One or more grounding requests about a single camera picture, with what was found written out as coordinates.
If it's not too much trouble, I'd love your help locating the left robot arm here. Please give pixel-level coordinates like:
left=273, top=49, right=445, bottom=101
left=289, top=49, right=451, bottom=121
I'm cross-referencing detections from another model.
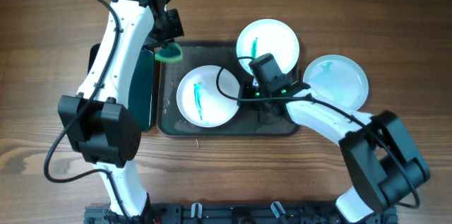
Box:
left=58, top=0, right=184, bottom=223

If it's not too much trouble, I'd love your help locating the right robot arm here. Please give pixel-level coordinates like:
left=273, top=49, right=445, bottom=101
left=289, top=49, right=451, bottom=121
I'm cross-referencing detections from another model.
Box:
left=240, top=54, right=431, bottom=223

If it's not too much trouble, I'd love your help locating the dark green small tray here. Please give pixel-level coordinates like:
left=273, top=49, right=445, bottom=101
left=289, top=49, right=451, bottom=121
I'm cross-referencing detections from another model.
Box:
left=84, top=46, right=155, bottom=133

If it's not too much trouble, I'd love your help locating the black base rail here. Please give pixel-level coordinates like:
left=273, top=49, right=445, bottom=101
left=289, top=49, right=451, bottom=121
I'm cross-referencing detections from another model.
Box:
left=83, top=201, right=398, bottom=224

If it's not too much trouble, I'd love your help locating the large grey serving tray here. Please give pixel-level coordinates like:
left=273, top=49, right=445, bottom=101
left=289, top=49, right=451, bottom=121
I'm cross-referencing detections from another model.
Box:
left=155, top=40, right=299, bottom=138

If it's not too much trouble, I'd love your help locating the green yellow sponge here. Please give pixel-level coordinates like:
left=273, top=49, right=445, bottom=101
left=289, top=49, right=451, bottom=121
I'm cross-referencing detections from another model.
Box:
left=155, top=43, right=183, bottom=63

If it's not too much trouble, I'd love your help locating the white plate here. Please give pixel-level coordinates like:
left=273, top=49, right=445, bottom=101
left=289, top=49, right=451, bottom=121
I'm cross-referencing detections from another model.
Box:
left=236, top=19, right=300, bottom=73
left=176, top=65, right=240, bottom=128
left=303, top=54, right=369, bottom=110

